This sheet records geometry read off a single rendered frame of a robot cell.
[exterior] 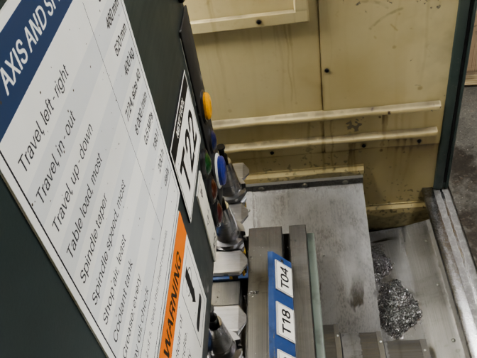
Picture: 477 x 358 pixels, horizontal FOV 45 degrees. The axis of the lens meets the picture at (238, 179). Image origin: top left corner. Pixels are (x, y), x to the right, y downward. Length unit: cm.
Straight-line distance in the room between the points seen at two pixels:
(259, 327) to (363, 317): 34
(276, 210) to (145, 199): 126
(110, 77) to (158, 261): 11
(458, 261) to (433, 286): 14
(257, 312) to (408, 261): 55
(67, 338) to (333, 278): 131
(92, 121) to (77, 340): 9
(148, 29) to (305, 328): 96
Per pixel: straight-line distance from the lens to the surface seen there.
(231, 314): 90
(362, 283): 151
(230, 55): 133
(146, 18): 36
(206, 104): 51
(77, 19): 25
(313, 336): 124
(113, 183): 27
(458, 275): 147
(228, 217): 95
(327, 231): 154
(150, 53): 36
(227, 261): 96
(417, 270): 164
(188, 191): 42
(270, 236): 140
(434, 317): 156
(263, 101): 140
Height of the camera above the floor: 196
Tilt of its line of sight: 43 degrees down
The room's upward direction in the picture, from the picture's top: 11 degrees counter-clockwise
